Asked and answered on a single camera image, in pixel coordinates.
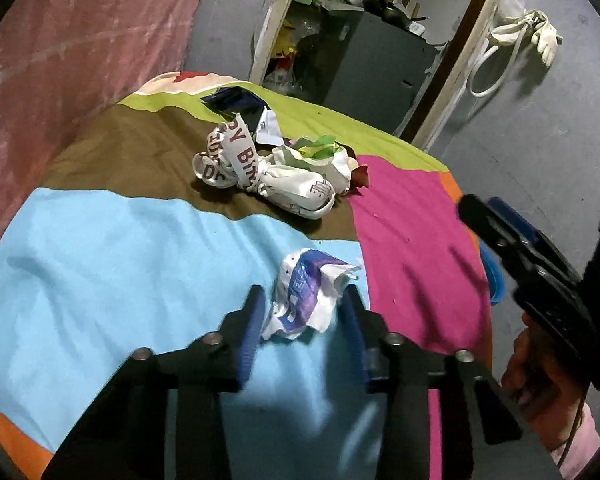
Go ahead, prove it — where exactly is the dark red scrap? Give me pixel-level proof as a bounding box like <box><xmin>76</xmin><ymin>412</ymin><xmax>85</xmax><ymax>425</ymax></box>
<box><xmin>347</xmin><ymin>155</ymin><xmax>373</xmax><ymax>193</ymax></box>

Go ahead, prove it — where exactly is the dark grey metal cabinet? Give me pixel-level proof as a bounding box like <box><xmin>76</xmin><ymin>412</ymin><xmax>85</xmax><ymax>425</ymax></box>
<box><xmin>300</xmin><ymin>7</ymin><xmax>441</xmax><ymax>133</ymax></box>

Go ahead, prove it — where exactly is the person's right hand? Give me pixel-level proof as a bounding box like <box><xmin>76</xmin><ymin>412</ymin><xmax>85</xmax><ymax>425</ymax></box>
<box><xmin>500</xmin><ymin>312</ymin><xmax>588</xmax><ymax>423</ymax></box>

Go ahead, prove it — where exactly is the green yellow wrapper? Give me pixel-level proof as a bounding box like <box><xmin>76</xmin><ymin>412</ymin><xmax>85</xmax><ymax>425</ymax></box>
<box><xmin>290</xmin><ymin>134</ymin><xmax>341</xmax><ymax>161</ymax></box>

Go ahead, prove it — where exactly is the white rubber glove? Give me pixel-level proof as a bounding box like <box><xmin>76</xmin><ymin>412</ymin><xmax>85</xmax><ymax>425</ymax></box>
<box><xmin>530</xmin><ymin>10</ymin><xmax>563</xmax><ymax>67</ymax></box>

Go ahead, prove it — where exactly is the crumpled white lettered banner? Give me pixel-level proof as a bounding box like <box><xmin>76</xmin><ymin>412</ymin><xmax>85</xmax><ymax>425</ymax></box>
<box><xmin>192</xmin><ymin>115</ymin><xmax>268</xmax><ymax>196</ymax></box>

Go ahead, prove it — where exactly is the worn white door post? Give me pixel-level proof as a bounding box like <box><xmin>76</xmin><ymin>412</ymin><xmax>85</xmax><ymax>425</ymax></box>
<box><xmin>249</xmin><ymin>0</ymin><xmax>308</xmax><ymax>86</ymax></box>
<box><xmin>410</xmin><ymin>0</ymin><xmax>511</xmax><ymax>151</ymax></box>

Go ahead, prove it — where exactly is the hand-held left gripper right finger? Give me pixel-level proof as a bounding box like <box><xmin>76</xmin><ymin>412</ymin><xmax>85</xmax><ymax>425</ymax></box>
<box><xmin>341</xmin><ymin>285</ymin><xmax>563</xmax><ymax>480</ymax></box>

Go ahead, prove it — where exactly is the blue plastic basin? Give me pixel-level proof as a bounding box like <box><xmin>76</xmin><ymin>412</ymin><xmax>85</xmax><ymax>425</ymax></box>
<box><xmin>478</xmin><ymin>237</ymin><xmax>506</xmax><ymax>306</ymax></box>

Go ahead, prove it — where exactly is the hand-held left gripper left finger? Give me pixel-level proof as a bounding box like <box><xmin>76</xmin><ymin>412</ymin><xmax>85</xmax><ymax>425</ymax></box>
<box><xmin>42</xmin><ymin>285</ymin><xmax>268</xmax><ymax>480</ymax></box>

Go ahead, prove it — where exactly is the dark blue wrapper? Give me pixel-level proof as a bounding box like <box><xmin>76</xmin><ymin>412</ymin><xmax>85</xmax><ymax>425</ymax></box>
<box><xmin>200</xmin><ymin>86</ymin><xmax>266</xmax><ymax>116</ymax></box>

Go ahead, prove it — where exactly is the person's right forearm pink sleeve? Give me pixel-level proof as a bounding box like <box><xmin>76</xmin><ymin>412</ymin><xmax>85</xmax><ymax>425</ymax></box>
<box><xmin>550</xmin><ymin>402</ymin><xmax>600</xmax><ymax>468</ymax></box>

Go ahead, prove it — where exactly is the black frying pan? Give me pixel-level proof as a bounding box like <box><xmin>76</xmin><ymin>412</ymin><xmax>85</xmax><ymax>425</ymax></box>
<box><xmin>375</xmin><ymin>2</ymin><xmax>428</xmax><ymax>31</ymax></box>

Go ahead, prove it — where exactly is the multicolour patchwork bed sheet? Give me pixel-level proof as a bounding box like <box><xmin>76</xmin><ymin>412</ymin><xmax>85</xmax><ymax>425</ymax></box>
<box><xmin>0</xmin><ymin>71</ymin><xmax>496</xmax><ymax>480</ymax></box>

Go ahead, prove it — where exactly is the crumpled white printed bag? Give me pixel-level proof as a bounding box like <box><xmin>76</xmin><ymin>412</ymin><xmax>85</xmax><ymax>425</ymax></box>
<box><xmin>257</xmin><ymin>147</ymin><xmax>353</xmax><ymax>221</ymax></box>

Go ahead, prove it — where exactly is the white paper card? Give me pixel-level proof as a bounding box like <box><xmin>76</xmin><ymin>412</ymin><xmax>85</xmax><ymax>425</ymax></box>
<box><xmin>254</xmin><ymin>107</ymin><xmax>283</xmax><ymax>145</ymax></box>

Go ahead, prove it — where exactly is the white blue wrapper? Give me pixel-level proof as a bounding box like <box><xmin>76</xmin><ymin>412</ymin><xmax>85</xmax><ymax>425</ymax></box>
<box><xmin>260</xmin><ymin>249</ymin><xmax>363</xmax><ymax>343</ymax></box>

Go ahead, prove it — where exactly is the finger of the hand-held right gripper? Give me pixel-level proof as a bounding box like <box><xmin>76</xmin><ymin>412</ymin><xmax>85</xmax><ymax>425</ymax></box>
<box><xmin>486</xmin><ymin>197</ymin><xmax>578</xmax><ymax>281</ymax></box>
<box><xmin>458</xmin><ymin>193</ymin><xmax>548</xmax><ymax>283</ymax></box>

